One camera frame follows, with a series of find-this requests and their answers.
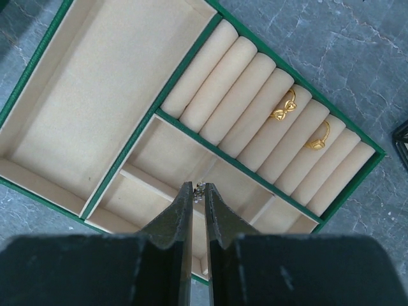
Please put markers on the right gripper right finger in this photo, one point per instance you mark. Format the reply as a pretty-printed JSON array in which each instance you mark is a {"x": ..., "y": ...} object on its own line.
[{"x": 247, "y": 267}]

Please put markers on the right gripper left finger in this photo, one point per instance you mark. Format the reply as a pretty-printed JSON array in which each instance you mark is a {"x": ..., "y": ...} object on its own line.
[{"x": 149, "y": 267}]

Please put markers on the small beige crumb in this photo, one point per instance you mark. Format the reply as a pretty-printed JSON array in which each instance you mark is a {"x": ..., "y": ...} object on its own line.
[{"x": 199, "y": 192}]

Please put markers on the green jewelry tray insert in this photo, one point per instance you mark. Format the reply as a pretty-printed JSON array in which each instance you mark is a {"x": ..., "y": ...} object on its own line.
[{"x": 124, "y": 101}]

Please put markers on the black wire shelf rack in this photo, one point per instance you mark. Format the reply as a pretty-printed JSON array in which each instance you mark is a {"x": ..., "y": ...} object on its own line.
[{"x": 400, "y": 141}]

